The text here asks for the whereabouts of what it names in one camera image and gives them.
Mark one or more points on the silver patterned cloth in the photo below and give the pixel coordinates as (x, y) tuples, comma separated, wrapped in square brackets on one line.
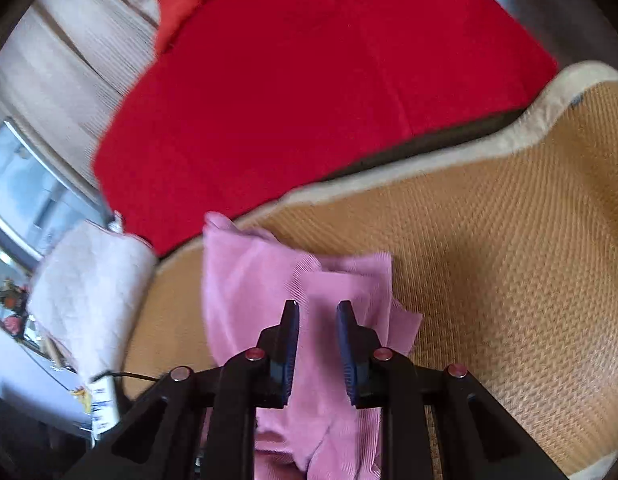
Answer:
[(117, 222)]

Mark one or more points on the red pillow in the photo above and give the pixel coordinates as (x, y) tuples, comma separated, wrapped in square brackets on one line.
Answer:
[(189, 0)]

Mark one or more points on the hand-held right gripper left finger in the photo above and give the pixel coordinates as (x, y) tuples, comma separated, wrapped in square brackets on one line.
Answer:
[(288, 355)]

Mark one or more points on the red blanket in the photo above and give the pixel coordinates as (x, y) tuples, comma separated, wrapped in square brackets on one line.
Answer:
[(314, 90)]

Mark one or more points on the white quilted pad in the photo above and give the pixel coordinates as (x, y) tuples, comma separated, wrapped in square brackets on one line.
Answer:
[(94, 300)]

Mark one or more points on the white printed packet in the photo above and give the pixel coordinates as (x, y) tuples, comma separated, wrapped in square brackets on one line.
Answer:
[(103, 405)]

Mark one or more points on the pink zip jacket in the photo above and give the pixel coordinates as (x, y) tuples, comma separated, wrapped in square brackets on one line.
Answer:
[(249, 285)]

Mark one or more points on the beige dotted curtain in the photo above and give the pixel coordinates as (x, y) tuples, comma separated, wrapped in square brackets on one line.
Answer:
[(79, 60)]

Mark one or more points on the woven rattan mat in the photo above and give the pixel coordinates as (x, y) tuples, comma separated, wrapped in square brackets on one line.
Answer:
[(514, 260)]

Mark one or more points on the red flower decoration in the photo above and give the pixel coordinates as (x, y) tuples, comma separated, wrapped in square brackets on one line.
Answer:
[(11, 305)]

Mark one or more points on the silver glass-door refrigerator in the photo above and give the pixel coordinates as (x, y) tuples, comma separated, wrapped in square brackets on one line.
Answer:
[(34, 195)]

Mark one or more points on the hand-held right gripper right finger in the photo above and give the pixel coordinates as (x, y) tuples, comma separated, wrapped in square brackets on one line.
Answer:
[(348, 355)]

